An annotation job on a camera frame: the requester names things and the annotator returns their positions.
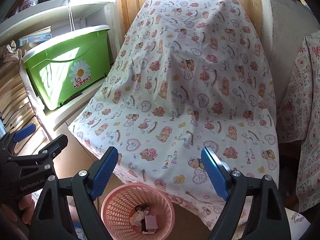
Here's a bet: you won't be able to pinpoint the teddy bear print bedsheet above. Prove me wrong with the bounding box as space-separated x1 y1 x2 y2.
69 0 279 228

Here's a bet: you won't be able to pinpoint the cream white cabinet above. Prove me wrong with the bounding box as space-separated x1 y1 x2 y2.
15 74 121 205

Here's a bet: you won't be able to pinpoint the left human hand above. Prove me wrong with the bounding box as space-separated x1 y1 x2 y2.
1 194 35 224

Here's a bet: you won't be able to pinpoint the white tissue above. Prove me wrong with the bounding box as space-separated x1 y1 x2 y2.
130 210 149 226

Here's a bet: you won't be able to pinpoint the stacked books on shelf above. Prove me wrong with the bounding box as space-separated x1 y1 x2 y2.
18 26 52 47

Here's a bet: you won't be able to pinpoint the white wall shelf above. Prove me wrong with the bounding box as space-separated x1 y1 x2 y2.
1 0 121 60

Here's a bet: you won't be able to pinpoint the green plastic La Mamma tub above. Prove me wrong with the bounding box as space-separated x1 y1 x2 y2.
23 25 111 111

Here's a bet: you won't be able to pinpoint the pink plastic mesh basket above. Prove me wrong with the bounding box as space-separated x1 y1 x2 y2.
101 183 175 239

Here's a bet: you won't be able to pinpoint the pink checkered paper box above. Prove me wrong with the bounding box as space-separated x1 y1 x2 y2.
145 215 158 231

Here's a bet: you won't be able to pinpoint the red print white cloth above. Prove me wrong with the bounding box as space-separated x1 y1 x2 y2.
277 32 319 212

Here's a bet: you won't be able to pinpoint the black clip in basket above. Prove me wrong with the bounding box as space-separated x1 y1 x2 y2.
135 203 156 235

